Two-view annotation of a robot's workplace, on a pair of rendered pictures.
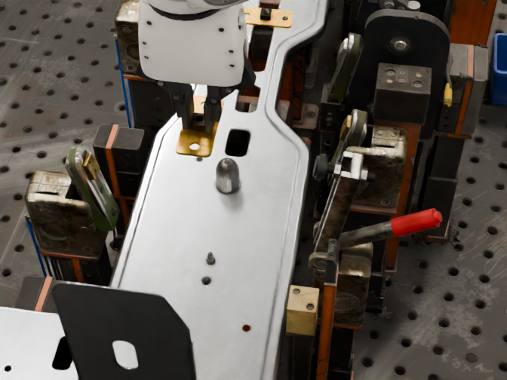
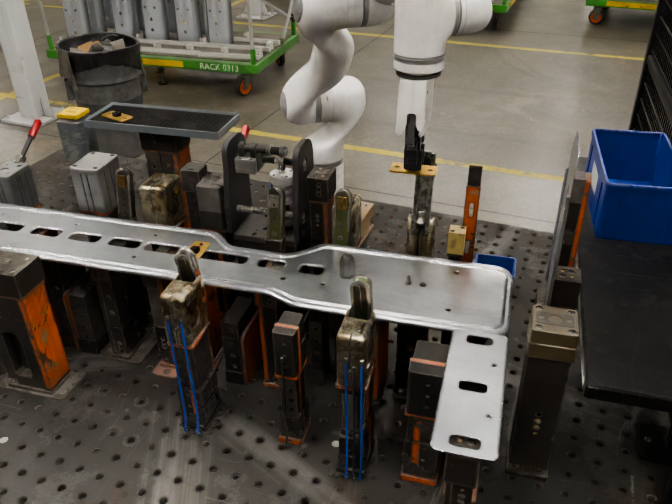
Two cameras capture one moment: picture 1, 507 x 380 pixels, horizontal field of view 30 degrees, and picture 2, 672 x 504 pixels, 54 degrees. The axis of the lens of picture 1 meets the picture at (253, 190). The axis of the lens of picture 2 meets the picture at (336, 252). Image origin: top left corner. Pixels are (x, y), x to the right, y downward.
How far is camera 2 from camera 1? 1.37 m
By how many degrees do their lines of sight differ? 62
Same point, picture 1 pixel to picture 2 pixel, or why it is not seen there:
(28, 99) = not seen: outside the picture
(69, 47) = (26, 481)
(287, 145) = (318, 251)
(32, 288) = (420, 366)
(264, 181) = not seen: hidden behind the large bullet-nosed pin
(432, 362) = not seen: hidden behind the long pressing
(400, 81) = (324, 172)
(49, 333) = (465, 347)
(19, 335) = (468, 361)
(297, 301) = (459, 230)
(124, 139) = (290, 320)
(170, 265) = (410, 297)
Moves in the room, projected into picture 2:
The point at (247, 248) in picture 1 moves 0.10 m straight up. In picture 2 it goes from (399, 269) to (401, 227)
